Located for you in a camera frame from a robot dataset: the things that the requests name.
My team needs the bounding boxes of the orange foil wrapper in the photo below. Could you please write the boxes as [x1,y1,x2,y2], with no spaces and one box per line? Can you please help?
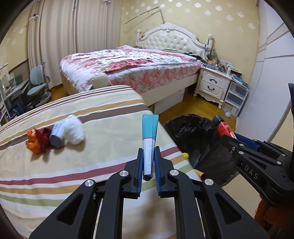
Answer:
[25,129,48,154]

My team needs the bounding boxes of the floral quilt bed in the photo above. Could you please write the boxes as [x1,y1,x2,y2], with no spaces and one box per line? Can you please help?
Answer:
[60,45,202,106]

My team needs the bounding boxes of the striped bed sheet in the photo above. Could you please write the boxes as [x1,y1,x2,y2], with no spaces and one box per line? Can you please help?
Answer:
[1,86,200,238]

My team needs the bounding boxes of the white nightstand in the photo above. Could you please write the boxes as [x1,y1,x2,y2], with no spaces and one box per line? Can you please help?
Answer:
[194,65,232,109]

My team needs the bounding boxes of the grey desk chair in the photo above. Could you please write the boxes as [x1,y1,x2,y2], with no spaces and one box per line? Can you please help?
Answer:
[25,62,51,110]

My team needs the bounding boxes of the white tissue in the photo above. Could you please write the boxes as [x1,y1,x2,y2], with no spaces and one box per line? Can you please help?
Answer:
[61,115,85,145]

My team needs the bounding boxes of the yellow foam fruit net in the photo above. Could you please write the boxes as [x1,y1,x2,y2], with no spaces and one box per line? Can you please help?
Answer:
[182,153,189,159]

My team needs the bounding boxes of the white underbed box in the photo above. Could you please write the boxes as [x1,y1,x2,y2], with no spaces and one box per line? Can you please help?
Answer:
[153,89,185,115]

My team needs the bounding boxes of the plastic drawer unit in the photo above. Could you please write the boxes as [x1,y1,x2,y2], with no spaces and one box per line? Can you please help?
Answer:
[222,80,249,117]

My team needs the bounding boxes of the beige curtains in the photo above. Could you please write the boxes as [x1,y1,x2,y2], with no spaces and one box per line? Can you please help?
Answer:
[28,0,122,88]

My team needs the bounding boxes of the teal white tube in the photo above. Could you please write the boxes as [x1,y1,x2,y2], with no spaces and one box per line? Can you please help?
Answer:
[142,114,159,181]

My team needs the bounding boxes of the white tufted headboard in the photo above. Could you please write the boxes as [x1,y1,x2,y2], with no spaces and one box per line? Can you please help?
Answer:
[136,22,213,60]

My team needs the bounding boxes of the white round bedpost knob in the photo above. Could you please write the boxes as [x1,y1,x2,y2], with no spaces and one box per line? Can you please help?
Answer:
[92,73,109,89]

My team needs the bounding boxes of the orange foam fruit net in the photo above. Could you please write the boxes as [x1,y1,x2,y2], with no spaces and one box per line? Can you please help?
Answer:
[197,171,206,180]

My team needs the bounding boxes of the study desk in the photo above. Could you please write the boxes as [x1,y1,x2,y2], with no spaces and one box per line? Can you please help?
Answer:
[1,75,29,122]

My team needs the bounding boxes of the dark red ribbon tassel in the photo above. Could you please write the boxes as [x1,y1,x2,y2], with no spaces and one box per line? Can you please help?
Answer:
[42,127,64,149]

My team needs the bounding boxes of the black lined trash bin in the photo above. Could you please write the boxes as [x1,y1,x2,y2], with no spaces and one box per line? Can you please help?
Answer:
[164,114,238,187]

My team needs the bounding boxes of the red cylindrical can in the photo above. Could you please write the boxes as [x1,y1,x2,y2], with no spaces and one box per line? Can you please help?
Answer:
[212,115,236,139]

